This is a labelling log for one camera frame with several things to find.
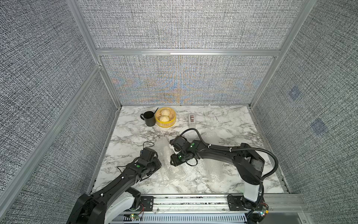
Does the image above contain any small white ribbed vase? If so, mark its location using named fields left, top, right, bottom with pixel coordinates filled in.
left=157, top=137, right=176, bottom=178

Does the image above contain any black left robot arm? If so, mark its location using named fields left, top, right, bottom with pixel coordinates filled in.
left=67, top=147, right=161, bottom=224

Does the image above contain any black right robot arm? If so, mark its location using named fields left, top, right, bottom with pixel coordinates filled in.
left=170, top=136, right=265, bottom=205

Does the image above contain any steamed bun front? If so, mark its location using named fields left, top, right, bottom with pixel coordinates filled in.
left=159, top=115, right=171, bottom=122

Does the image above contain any steamed bun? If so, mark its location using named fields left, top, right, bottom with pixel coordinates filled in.
left=159, top=115, right=171, bottom=122
left=161, top=109, right=171, bottom=117

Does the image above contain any yellow bamboo steamer basket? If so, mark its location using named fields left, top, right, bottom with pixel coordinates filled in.
left=155, top=107, right=176, bottom=128

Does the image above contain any grey tape dispenser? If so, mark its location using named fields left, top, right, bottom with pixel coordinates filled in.
left=188, top=114, right=196, bottom=128

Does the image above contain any steamed bun back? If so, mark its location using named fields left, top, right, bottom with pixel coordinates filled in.
left=161, top=109, right=171, bottom=117

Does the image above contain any black mug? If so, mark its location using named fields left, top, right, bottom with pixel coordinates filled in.
left=140, top=108, right=158, bottom=127

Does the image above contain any black corrugated cable conduit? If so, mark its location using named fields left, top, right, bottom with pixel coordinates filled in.
left=178, top=128, right=279, bottom=182

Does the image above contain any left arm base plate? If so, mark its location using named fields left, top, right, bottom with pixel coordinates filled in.
left=130, top=196, right=154, bottom=212

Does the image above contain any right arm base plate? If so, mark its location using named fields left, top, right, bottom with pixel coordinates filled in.
left=227, top=194, right=269, bottom=213

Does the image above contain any aluminium front rail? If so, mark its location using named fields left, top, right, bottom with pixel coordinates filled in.
left=142, top=193, right=308, bottom=214

